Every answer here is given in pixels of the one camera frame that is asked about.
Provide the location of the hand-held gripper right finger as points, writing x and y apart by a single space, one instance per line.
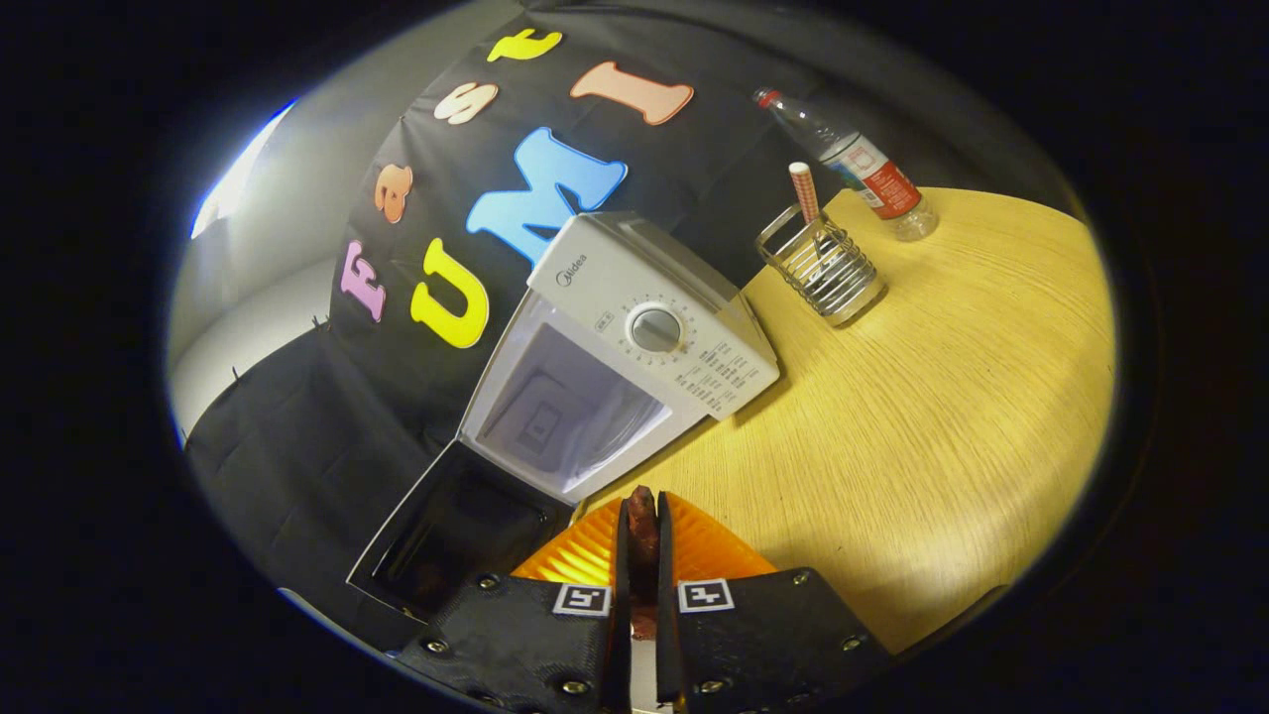
666 605

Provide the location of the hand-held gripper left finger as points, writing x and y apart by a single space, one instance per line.
618 605

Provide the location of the reddish brown meat piece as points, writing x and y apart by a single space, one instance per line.
642 526

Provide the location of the white toaster oven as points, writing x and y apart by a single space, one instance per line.
634 278

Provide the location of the red white striped straw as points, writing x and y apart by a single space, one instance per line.
804 188

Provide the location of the clear plastic water bottle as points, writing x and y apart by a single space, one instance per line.
872 174

